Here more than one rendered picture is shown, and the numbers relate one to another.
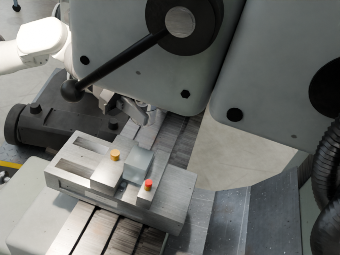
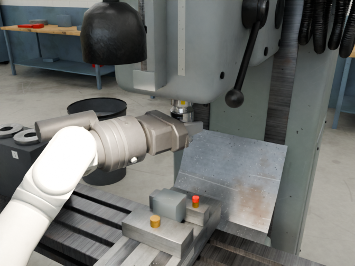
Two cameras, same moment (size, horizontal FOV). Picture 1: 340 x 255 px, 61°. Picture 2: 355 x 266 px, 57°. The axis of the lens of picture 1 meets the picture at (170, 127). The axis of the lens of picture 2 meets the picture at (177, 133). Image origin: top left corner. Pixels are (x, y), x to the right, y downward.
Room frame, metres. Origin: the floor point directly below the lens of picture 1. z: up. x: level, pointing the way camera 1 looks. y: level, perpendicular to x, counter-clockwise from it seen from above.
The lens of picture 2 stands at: (0.17, 0.61, 1.48)
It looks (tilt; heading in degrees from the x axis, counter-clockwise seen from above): 24 degrees down; 292
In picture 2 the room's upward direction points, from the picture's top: straight up
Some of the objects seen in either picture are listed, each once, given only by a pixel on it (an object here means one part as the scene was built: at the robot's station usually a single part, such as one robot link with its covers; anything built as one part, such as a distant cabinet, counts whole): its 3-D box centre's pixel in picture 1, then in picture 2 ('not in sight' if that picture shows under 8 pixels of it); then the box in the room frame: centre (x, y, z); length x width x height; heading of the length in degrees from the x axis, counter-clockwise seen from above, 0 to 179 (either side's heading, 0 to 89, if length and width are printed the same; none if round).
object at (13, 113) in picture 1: (19, 124); not in sight; (0.86, 0.69, 0.50); 0.20 x 0.05 x 0.20; 5
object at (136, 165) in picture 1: (138, 165); (169, 207); (0.41, 0.05, 1.02); 0.06 x 0.05 x 0.06; 174
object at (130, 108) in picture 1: (132, 112); (191, 130); (0.36, 0.07, 1.23); 0.06 x 0.02 x 0.03; 59
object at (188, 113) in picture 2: not in sight; (181, 111); (0.38, 0.05, 1.26); 0.05 x 0.05 x 0.01
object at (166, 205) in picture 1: (124, 175); (163, 236); (0.42, 0.08, 0.96); 0.35 x 0.15 x 0.11; 84
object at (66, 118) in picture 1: (90, 90); not in sight; (1.13, 0.45, 0.59); 0.64 x 0.52 x 0.33; 5
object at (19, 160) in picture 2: not in sight; (24, 162); (0.92, -0.01, 1.01); 0.22 x 0.12 x 0.20; 176
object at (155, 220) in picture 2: (115, 155); (155, 221); (0.42, 0.11, 1.03); 0.02 x 0.02 x 0.02
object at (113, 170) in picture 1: (115, 163); (157, 231); (0.42, 0.10, 1.00); 0.15 x 0.06 x 0.04; 174
